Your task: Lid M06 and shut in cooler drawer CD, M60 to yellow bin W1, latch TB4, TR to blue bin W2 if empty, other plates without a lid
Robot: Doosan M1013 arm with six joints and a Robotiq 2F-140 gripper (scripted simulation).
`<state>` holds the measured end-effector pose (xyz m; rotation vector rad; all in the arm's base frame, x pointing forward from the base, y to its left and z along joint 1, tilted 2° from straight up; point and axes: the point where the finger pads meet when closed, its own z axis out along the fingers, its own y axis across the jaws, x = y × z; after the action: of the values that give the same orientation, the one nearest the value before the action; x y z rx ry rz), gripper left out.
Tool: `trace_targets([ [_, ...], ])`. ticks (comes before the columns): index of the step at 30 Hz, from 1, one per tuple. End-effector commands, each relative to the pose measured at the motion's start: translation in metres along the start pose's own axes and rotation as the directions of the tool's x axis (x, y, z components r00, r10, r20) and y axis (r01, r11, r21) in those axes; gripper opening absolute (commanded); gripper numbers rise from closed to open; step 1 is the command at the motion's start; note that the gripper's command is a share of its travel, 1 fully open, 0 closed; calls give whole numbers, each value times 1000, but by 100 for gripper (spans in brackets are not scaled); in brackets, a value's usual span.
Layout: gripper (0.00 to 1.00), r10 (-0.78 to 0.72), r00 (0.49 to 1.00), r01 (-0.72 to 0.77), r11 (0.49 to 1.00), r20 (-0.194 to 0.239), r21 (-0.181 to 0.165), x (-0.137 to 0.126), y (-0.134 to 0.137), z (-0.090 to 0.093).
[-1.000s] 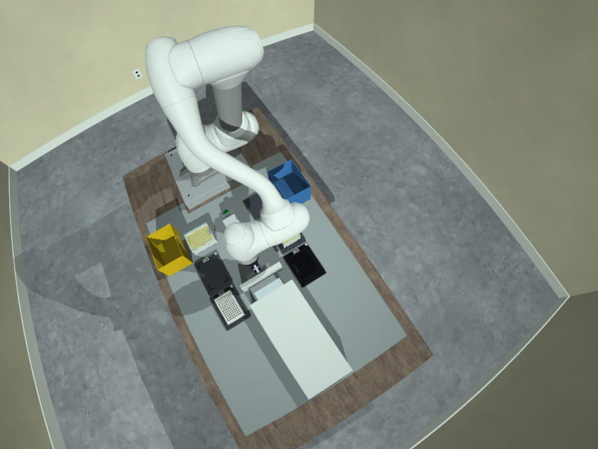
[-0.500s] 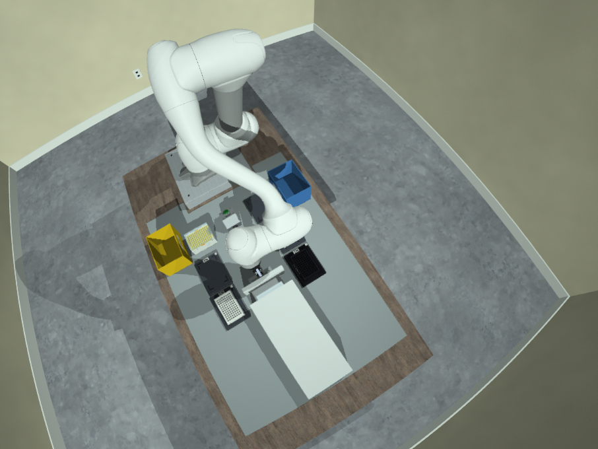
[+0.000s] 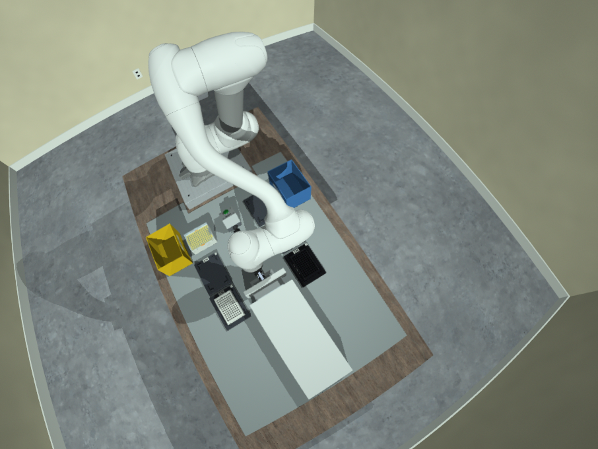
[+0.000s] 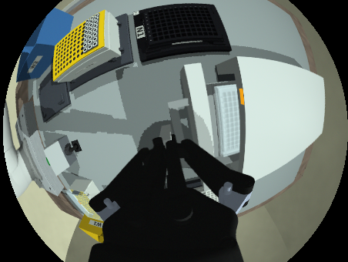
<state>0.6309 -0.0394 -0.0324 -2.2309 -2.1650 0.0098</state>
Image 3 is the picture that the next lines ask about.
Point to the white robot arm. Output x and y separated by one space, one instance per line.
225 64

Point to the black assay plate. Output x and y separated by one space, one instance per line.
303 261

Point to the blue bin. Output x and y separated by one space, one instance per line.
290 183

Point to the grey bench mat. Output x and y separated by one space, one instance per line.
248 370

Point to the yellow open-top bin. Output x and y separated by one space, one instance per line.
168 250

